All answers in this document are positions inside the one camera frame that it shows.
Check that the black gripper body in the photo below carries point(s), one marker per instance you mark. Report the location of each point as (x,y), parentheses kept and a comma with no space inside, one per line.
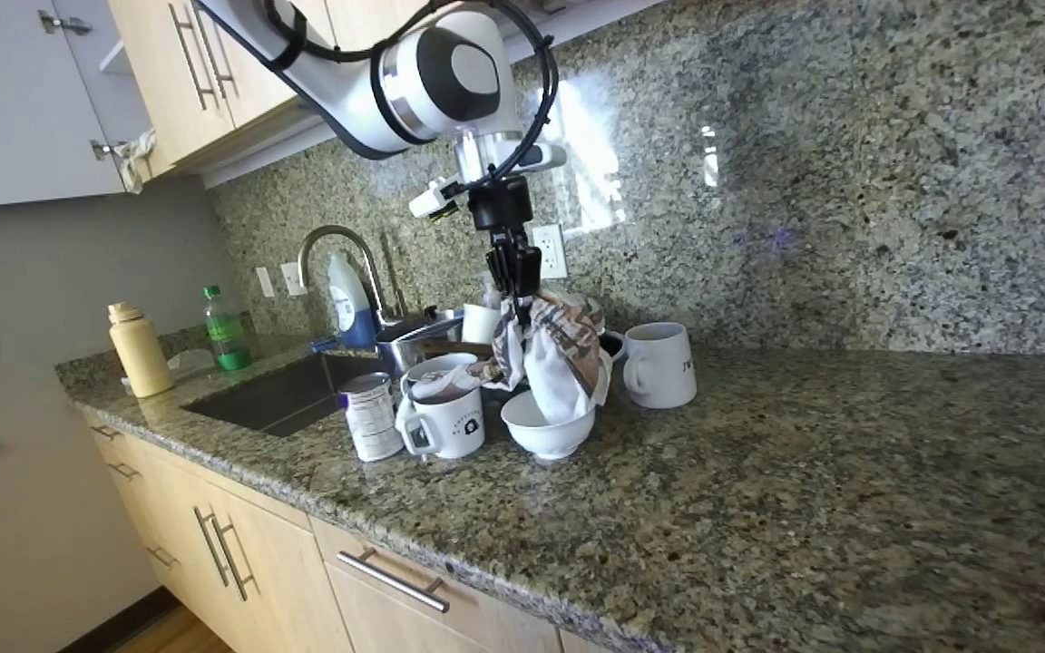
(503,211)

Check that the patterned white towel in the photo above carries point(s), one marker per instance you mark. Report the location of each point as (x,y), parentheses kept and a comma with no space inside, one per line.
(559,367)

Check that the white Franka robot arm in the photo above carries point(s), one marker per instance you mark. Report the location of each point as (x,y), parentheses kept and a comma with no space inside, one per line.
(427,77)

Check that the white bowl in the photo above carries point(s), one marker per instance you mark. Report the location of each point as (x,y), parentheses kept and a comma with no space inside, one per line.
(541,435)

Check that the small white cup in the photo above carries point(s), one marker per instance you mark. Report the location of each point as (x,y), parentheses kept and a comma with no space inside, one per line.
(479,324)

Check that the blue and white cloth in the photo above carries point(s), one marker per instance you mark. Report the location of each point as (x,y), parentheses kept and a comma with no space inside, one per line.
(508,358)

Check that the white mug with dark rim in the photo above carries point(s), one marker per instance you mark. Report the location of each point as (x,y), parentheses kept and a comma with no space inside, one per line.
(418,367)

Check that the white and blue soap bottle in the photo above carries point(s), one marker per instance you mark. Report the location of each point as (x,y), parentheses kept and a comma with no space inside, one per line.
(348,303)

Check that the white mug with logo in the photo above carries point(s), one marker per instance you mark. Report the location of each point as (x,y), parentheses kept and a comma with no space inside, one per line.
(454,423)

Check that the large plain white mug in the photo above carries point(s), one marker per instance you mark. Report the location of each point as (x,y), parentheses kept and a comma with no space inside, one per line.
(664,367)

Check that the arched metal faucet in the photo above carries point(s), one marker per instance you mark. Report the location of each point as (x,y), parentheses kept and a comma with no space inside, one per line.
(334,228)

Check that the tin can with label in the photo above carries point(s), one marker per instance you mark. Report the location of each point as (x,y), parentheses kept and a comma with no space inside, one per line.
(374,423)

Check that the stainless steel sink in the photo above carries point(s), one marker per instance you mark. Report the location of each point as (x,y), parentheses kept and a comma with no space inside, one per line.
(254,394)

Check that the green plastic bottle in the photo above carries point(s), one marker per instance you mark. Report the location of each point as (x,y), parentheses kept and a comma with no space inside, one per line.
(227,337)

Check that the light wood lower cabinets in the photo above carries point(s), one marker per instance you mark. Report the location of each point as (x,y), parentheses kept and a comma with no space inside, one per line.
(281,567)

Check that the yellow bottle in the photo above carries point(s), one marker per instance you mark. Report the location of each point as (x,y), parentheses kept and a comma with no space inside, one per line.
(140,358)

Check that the metal cabinet hinge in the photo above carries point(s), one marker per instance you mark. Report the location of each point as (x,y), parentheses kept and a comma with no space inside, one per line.
(62,23)
(123,156)

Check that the white wall outlet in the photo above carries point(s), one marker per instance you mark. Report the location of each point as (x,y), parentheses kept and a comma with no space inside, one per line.
(554,260)

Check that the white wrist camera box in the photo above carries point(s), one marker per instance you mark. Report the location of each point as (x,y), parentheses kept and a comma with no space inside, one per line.
(432,199)

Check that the small white wall switch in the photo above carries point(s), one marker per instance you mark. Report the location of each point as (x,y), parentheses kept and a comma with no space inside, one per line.
(267,284)
(290,282)

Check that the white wall cabinet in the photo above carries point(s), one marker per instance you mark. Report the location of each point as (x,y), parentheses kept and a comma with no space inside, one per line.
(14,111)

